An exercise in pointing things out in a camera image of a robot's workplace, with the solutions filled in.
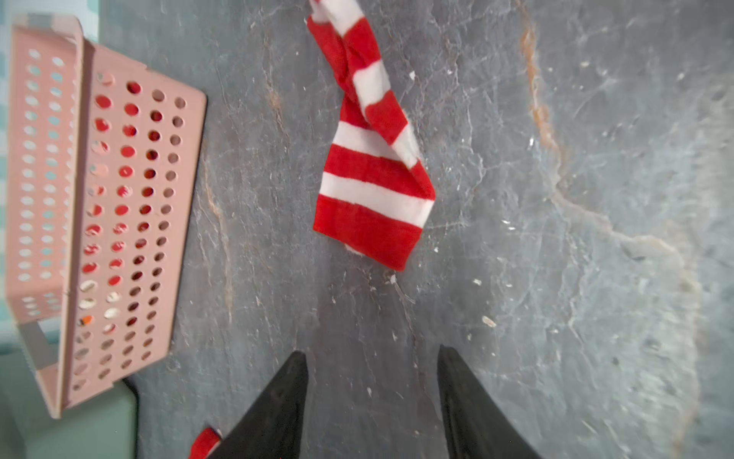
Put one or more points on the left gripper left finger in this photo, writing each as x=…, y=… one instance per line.
x=272, y=427

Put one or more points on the pink plastic basket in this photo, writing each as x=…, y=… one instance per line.
x=103, y=154

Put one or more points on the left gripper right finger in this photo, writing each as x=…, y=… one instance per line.
x=474, y=425

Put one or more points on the red white striped sock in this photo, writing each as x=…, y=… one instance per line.
x=375, y=195

